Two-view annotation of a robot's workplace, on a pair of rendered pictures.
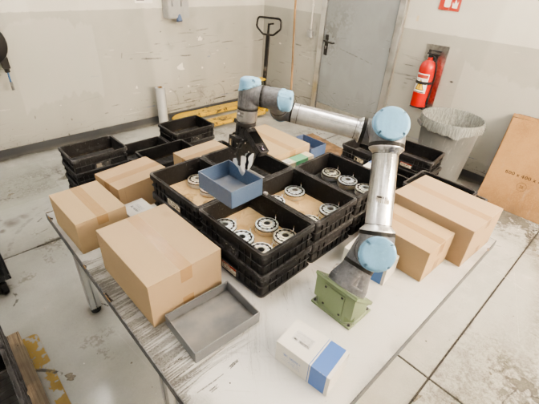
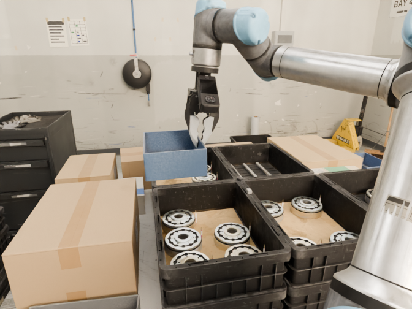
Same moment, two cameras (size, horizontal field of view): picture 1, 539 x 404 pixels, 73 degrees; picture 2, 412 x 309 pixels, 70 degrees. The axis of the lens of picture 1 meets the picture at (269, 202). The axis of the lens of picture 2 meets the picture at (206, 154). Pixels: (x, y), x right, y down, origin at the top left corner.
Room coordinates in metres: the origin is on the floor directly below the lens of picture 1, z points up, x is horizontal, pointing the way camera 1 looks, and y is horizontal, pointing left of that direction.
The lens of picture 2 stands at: (0.64, -0.34, 1.35)
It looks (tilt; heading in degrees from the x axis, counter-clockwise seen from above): 19 degrees down; 35
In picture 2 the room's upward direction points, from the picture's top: straight up
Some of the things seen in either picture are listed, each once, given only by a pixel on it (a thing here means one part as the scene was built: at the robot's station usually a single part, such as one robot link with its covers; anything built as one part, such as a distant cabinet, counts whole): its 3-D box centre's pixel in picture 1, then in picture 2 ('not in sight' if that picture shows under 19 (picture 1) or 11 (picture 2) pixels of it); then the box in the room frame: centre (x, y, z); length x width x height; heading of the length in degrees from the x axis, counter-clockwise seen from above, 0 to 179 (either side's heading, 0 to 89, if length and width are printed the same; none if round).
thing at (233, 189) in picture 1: (230, 183); (172, 152); (1.20, 0.15, 1.10); 0.20 x 0.15 x 0.07; 46
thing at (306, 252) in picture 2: (303, 194); (308, 206); (1.45, -0.16, 0.92); 0.40 x 0.30 x 0.02; 47
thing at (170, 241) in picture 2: (241, 237); (183, 238); (1.17, 0.10, 0.86); 0.10 x 0.10 x 0.01
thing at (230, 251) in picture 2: (285, 236); (244, 257); (1.20, -0.07, 0.86); 0.10 x 0.10 x 0.01
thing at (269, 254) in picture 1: (256, 219); (209, 217); (1.23, 0.05, 0.92); 0.40 x 0.30 x 0.02; 47
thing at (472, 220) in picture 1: (440, 216); not in sight; (1.51, -0.85, 0.80); 0.40 x 0.30 x 0.20; 42
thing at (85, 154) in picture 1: (99, 173); not in sight; (2.46, 1.33, 0.37); 0.40 x 0.30 x 0.45; 135
